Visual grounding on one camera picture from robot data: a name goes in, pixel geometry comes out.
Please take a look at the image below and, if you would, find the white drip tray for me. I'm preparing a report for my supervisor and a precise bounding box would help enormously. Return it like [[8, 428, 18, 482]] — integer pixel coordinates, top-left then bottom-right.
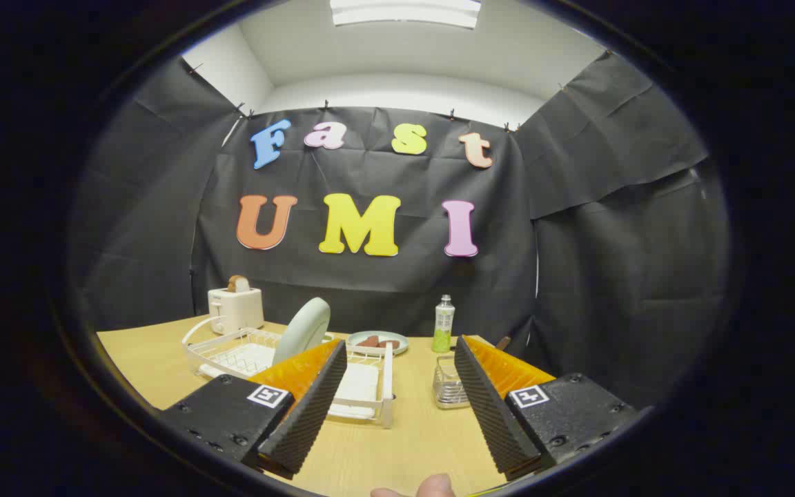
[[204, 343, 381, 418]]

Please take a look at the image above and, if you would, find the white toaster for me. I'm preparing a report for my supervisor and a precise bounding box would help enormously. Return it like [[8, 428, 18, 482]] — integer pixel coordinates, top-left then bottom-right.
[[208, 286, 265, 335]]

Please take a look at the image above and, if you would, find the green and white drink bottle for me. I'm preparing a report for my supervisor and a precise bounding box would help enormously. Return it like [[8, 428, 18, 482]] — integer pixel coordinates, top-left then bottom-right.
[[432, 295, 456, 354]]

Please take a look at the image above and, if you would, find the grey-green plate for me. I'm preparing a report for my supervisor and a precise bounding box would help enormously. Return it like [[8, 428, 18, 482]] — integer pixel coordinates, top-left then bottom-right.
[[272, 297, 331, 367]]

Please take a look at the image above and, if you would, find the white wire dish rack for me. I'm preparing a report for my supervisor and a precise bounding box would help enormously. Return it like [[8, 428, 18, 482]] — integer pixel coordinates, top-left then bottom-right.
[[182, 316, 395, 429]]

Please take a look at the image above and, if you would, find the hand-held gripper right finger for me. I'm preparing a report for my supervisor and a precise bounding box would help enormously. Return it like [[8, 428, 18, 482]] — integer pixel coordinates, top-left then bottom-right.
[[454, 335, 640, 482]]

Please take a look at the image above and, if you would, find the metal wire basket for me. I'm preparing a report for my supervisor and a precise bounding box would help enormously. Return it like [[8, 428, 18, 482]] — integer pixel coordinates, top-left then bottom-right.
[[433, 354, 471, 410]]

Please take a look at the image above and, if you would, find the black backdrop cloth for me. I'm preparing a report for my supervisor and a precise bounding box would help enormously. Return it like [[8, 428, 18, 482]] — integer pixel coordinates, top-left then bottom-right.
[[70, 52, 729, 408]]

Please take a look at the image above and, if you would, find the ceiling light panel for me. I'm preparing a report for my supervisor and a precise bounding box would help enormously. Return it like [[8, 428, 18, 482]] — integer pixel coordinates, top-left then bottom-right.
[[330, 0, 482, 30]]

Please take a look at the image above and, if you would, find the round pale green dish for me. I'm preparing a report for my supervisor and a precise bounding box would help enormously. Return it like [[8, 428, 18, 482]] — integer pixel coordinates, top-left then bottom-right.
[[346, 331, 410, 356]]

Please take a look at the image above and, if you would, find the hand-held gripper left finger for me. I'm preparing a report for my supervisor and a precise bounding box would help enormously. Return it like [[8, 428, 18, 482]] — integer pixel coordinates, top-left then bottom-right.
[[159, 338, 349, 480]]

